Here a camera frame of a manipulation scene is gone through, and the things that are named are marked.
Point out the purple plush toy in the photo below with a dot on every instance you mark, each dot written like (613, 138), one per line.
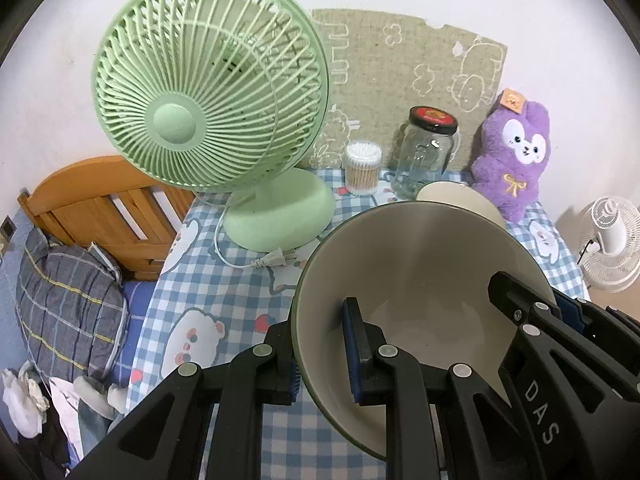
(505, 175)

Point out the glass jar with dark lid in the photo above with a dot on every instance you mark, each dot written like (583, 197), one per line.
(425, 160)

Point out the green patterned board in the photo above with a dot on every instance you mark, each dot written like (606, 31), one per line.
(375, 60)

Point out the white standing fan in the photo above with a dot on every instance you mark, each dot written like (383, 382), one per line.
(615, 240)

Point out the green desk fan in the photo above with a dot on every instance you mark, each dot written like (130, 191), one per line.
(175, 120)

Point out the grey cloth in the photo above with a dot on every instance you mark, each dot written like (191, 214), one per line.
(95, 392)

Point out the blue bed sheet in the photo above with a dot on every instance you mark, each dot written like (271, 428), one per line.
(137, 305)

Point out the wooden bed headboard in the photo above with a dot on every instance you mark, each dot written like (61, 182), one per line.
(85, 200)

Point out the cotton swab container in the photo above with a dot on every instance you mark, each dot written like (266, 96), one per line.
(362, 170)

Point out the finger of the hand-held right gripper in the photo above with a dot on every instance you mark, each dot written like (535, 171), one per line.
(540, 385)
(570, 312)

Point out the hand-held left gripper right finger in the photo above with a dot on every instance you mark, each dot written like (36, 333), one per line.
(352, 350)

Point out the grey plaid pillow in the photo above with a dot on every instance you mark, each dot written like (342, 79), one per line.
(70, 305)

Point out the green floral ceramic bowl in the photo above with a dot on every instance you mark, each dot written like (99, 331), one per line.
(425, 260)

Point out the white crumpled cloth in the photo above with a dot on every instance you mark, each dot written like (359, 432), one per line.
(22, 410)

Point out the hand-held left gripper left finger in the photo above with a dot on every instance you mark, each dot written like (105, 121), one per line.
(285, 385)

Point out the blue checkered tablecloth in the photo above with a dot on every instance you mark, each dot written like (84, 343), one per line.
(225, 290)

